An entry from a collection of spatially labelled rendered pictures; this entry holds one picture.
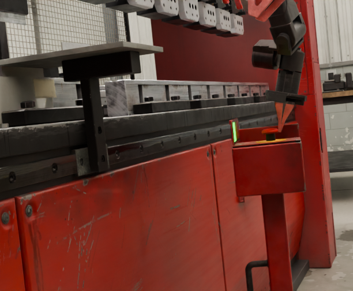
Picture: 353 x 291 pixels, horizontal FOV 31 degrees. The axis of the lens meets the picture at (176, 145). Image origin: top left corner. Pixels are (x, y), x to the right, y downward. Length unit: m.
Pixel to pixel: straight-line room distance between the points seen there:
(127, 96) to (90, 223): 0.54
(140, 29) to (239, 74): 5.87
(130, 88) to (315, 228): 1.85
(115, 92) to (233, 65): 1.74
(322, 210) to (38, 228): 2.39
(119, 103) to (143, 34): 7.44
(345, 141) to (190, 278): 6.97
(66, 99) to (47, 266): 0.44
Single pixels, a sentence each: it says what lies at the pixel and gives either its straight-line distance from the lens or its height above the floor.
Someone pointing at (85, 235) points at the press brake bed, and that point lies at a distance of 1.18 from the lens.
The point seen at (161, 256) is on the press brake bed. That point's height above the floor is 0.54.
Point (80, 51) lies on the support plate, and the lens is 1.12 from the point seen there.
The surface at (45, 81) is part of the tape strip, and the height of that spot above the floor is 0.96.
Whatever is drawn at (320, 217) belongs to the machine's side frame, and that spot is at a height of 0.26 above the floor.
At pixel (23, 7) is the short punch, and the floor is 1.11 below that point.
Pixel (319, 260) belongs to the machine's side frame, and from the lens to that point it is 3.36.
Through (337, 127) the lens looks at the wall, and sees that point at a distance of 8.52.
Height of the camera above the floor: 0.87
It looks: 3 degrees down
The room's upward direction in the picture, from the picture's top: 6 degrees counter-clockwise
